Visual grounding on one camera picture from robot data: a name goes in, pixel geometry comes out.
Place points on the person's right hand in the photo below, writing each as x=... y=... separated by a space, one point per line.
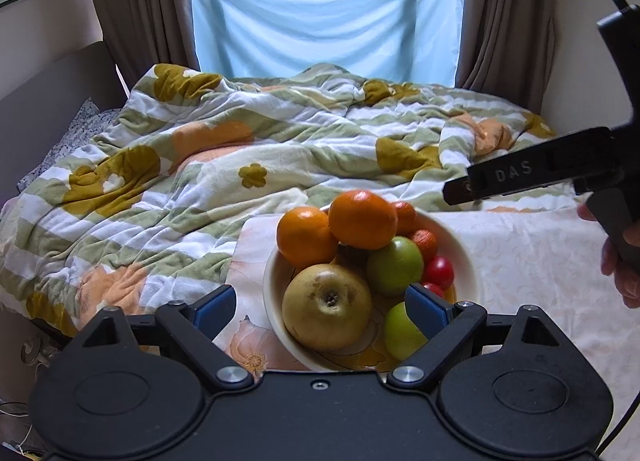
x=625 y=281

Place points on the floral striped blanket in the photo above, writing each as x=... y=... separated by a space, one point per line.
x=200 y=181

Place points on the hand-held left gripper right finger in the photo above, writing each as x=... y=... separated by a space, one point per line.
x=425 y=312

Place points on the large orange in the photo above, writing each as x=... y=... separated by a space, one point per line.
x=305 y=238
x=362 y=218

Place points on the light blue window cloth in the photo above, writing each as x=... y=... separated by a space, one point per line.
x=325 y=16

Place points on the large yellow-green apple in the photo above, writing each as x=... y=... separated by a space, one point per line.
x=325 y=308

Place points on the grey bed headboard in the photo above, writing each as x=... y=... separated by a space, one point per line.
x=45 y=86

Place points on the white floral cloth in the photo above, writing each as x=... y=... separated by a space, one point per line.
x=525 y=251

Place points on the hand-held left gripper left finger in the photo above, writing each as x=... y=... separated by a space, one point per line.
x=215 y=309

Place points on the grey speckled bed sheet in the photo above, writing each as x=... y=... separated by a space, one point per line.
x=70 y=136

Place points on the green apple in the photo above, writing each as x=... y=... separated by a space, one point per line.
x=395 y=266
x=400 y=333

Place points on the red tomato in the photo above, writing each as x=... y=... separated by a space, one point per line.
x=439 y=272
x=433 y=289

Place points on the cream bowl with yellow print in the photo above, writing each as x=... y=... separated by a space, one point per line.
x=462 y=256

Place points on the small mandarin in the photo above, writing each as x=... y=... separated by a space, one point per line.
x=406 y=217
x=426 y=243

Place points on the brown curtain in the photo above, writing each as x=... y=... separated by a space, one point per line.
x=505 y=16
x=140 y=6

